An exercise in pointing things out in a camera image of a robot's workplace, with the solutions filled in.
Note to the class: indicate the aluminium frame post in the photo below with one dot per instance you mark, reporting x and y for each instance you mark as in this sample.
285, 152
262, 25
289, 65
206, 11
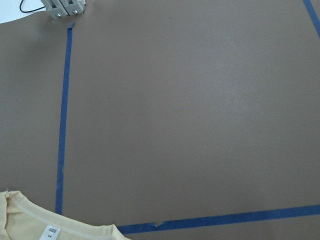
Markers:
58, 9

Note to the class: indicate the cream long-sleeve graphic shirt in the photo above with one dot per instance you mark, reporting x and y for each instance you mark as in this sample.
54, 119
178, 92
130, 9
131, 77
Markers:
21, 219

